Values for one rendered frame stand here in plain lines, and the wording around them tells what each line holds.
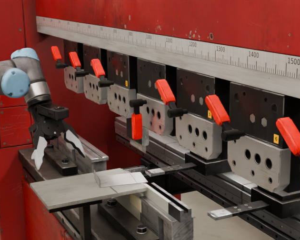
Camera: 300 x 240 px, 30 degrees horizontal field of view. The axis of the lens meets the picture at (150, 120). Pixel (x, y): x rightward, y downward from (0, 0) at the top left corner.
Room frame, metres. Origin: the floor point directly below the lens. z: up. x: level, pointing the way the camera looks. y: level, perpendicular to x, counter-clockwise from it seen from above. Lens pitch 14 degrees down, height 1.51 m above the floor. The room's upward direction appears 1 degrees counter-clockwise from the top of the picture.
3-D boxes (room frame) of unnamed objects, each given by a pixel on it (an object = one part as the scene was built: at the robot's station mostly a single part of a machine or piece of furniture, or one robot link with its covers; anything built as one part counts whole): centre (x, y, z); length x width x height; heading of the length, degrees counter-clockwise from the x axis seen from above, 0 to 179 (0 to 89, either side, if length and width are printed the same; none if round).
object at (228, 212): (1.21, -0.25, 1.01); 0.26 x 0.12 x 0.05; 115
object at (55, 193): (1.37, 0.17, 1.00); 0.26 x 0.18 x 0.01; 115
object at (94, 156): (1.93, 0.27, 0.92); 0.50 x 0.06 x 0.10; 25
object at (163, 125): (1.28, -0.04, 1.26); 0.15 x 0.09 x 0.17; 25
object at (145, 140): (1.44, 0.03, 1.13); 0.10 x 0.02 x 0.10; 25
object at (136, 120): (1.27, 0.03, 1.20); 0.04 x 0.02 x 0.10; 115
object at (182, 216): (1.29, -0.04, 0.99); 0.20 x 0.03 x 0.03; 25
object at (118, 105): (1.46, 0.05, 1.26); 0.15 x 0.09 x 0.17; 25
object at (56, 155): (1.95, 0.34, 0.89); 0.30 x 0.05 x 0.03; 25
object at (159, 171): (1.51, -0.11, 1.01); 0.26 x 0.12 x 0.05; 115
